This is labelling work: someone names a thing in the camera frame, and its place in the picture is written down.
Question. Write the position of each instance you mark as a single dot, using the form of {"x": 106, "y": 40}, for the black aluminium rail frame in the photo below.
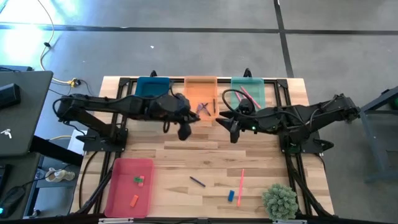
{"x": 224, "y": 81}

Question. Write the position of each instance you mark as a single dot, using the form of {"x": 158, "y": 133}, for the black floor tape strip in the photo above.
{"x": 283, "y": 40}
{"x": 186, "y": 30}

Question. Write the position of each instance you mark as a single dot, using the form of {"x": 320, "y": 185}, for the yellow power plug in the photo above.
{"x": 73, "y": 82}

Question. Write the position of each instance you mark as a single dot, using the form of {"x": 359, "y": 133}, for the orange translucent plastic bin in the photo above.
{"x": 200, "y": 90}

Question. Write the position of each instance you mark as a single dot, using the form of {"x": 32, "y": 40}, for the white paper sheet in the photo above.
{"x": 74, "y": 143}

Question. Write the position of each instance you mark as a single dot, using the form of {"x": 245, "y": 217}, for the black desk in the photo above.
{"x": 56, "y": 151}

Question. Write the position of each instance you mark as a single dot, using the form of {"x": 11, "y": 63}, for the blue plastic bin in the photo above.
{"x": 152, "y": 87}

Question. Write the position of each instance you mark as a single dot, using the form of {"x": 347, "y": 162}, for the teal translucent plastic bin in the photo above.
{"x": 258, "y": 85}

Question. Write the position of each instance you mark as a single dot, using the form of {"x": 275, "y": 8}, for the black computer mouse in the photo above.
{"x": 11, "y": 199}

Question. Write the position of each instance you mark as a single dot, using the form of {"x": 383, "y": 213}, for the orange eraser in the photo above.
{"x": 134, "y": 200}

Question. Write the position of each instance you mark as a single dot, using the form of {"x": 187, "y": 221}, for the blue eraser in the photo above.
{"x": 231, "y": 195}

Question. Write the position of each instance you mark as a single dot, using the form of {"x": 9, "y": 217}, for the green eraser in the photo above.
{"x": 137, "y": 179}

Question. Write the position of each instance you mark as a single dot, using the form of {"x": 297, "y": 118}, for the white plastic object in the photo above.
{"x": 59, "y": 175}

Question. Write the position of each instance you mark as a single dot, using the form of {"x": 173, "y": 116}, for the blue-grey metal cart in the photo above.
{"x": 376, "y": 104}

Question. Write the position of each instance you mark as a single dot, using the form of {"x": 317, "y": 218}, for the silver bracket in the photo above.
{"x": 289, "y": 221}
{"x": 115, "y": 221}

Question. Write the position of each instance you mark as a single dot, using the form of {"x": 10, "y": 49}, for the black pen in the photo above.
{"x": 214, "y": 105}
{"x": 199, "y": 110}

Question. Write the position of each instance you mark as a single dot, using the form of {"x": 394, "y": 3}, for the pinkish red plastic bin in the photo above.
{"x": 124, "y": 186}

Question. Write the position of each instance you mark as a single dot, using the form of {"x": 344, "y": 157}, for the thin purple pen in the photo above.
{"x": 207, "y": 112}

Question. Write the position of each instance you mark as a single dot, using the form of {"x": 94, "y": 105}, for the dark grey desk top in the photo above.
{"x": 28, "y": 124}

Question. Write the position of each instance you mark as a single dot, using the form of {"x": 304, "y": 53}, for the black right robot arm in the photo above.
{"x": 320, "y": 113}

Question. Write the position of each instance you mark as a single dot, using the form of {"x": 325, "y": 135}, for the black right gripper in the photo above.
{"x": 264, "y": 119}

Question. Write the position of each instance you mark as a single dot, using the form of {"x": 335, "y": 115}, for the dark blue crayon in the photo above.
{"x": 197, "y": 181}

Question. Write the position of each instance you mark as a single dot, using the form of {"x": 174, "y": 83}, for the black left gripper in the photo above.
{"x": 168, "y": 107}

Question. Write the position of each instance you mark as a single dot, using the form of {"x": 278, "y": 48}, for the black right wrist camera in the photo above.
{"x": 245, "y": 107}

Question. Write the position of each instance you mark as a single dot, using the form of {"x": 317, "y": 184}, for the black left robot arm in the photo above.
{"x": 102, "y": 104}

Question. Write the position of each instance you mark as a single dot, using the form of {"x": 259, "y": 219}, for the black box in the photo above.
{"x": 9, "y": 96}

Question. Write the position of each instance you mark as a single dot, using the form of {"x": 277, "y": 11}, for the artificial green plant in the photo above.
{"x": 280, "y": 201}

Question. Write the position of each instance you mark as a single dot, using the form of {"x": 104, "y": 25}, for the pink eraser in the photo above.
{"x": 142, "y": 183}

